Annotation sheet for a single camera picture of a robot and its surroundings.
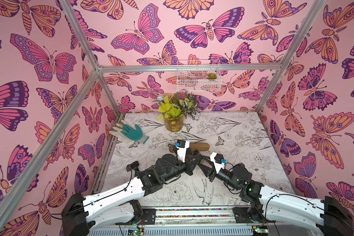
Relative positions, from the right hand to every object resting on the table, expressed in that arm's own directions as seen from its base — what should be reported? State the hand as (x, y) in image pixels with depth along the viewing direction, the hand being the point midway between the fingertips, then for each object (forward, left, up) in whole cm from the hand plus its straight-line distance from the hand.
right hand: (201, 158), depth 70 cm
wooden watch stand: (+16, 0, -16) cm, 22 cm away
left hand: (-2, 0, +4) cm, 4 cm away
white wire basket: (+53, 0, +12) cm, 54 cm away
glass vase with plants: (+37, +15, -3) cm, 40 cm away
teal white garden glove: (+31, +53, -20) cm, 64 cm away
